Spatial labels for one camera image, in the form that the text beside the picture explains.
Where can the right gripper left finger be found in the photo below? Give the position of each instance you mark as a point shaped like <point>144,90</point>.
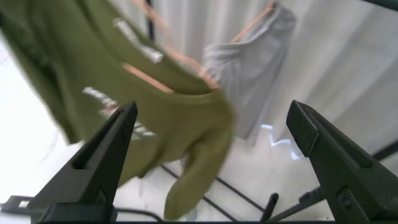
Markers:
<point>81,186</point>

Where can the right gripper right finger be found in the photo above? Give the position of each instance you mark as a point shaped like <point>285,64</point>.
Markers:
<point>351,183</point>

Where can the green garment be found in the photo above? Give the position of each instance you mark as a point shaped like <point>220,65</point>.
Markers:
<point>77,62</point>

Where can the pink clothes hanger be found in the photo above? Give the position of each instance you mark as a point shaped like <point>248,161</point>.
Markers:
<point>252,25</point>
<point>146,77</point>

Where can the pale grey shorts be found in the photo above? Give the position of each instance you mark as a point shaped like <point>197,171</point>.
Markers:
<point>248,77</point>

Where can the black clothes rack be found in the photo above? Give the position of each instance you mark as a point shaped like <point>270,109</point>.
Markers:
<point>270,205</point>

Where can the white curtain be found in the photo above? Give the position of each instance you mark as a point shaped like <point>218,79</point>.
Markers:
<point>342,62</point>

